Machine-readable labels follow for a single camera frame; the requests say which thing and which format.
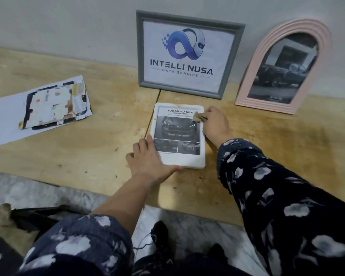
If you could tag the torn magazine page pile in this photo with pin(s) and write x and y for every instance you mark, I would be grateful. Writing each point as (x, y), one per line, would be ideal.
(56, 104)

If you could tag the black bag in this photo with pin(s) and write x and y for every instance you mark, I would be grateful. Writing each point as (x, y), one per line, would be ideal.
(37, 219)

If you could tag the grey picture frame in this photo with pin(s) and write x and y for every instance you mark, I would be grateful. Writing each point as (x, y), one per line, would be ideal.
(187, 54)

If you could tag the person's right forearm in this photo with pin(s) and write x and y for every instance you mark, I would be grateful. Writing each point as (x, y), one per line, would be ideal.
(287, 209)

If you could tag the small tape scrap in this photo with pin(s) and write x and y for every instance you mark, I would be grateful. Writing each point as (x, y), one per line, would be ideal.
(197, 117)

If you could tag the person's left middle finger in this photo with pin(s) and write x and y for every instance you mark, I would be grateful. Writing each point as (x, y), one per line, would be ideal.
(143, 146)

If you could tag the person's left thumb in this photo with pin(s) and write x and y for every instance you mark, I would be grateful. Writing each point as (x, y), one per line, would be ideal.
(172, 169)

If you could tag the person's right fingers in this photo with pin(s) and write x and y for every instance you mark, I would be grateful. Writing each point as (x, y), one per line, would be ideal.
(207, 116)

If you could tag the person's left little finger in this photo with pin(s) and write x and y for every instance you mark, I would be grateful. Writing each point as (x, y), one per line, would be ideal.
(129, 159)

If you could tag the pink arched picture frame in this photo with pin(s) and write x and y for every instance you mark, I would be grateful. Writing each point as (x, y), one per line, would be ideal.
(284, 67)

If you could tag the person's left hand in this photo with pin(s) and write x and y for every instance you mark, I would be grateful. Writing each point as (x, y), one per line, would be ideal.
(147, 165)

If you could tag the person's left forearm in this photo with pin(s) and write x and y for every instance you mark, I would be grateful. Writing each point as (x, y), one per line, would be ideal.
(123, 202)

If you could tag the white paper sheet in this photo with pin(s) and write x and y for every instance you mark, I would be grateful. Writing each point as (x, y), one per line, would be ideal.
(8, 117)

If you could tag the white picture frame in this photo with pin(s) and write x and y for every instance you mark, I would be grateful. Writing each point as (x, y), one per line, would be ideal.
(178, 135)

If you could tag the person's right hand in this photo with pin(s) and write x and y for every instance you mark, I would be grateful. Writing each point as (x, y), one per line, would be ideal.
(217, 126)

